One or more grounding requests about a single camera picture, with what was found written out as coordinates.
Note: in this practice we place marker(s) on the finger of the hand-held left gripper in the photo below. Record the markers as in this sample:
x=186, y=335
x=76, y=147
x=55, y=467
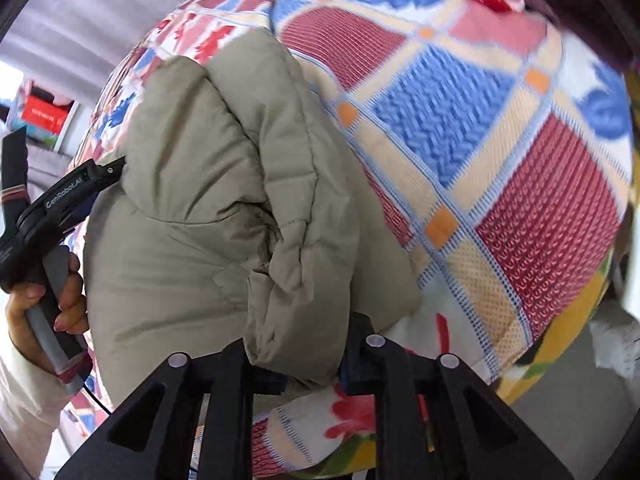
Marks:
x=107, y=171

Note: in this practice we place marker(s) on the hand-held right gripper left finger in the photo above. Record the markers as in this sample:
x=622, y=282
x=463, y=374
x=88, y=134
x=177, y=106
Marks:
x=230, y=385

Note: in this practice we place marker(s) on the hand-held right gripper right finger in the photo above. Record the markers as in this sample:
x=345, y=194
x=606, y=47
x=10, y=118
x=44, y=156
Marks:
x=370, y=360

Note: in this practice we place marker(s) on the olive puffer jacket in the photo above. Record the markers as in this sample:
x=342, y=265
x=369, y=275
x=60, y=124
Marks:
x=200, y=210

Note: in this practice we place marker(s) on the person's left forearm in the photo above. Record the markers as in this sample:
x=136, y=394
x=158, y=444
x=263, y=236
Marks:
x=25, y=400

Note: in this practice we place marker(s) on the person's left hand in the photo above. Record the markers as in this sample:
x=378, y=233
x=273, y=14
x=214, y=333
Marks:
x=72, y=300

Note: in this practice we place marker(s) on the red box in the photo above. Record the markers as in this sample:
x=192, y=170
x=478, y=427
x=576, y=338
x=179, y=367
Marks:
x=44, y=114

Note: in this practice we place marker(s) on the grey curtain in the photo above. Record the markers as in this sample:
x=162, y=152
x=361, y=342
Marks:
x=90, y=20

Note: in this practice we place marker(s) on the leaf print patchwork bedspread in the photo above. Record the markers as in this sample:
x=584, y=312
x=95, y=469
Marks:
x=450, y=135

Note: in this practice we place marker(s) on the white crumpled bag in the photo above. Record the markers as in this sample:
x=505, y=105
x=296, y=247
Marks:
x=617, y=345

